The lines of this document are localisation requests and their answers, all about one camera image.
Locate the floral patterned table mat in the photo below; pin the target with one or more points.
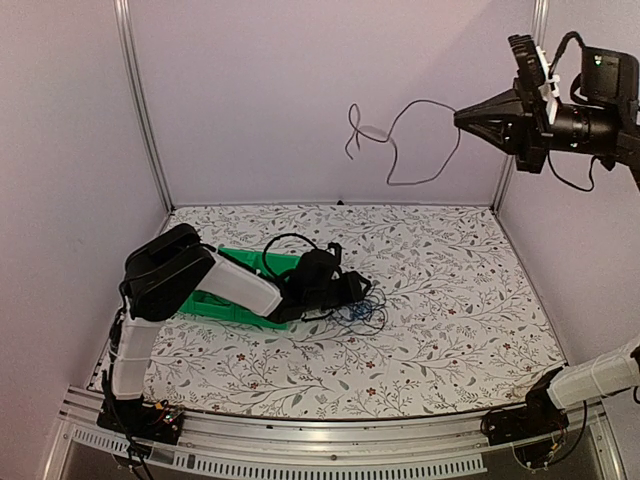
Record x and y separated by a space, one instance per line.
451 323

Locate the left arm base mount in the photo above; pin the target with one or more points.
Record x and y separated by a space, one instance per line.
159 422

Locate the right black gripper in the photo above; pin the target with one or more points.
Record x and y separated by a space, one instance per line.
516 133

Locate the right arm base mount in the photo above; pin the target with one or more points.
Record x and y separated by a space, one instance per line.
535 431

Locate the aluminium front rail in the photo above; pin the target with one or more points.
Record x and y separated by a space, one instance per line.
219 446

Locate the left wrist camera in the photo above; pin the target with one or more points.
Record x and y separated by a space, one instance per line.
334 250

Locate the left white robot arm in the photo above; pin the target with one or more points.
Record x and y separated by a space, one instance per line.
161 275

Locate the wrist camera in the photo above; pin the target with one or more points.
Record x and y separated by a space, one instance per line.
334 250
536 85

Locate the left aluminium corner post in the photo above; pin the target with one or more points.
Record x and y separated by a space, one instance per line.
132 69

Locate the green plastic divided bin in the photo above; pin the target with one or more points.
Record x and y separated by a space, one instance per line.
236 286

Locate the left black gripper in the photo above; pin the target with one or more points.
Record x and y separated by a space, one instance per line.
353 292

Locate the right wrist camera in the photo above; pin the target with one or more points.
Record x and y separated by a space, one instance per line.
536 85

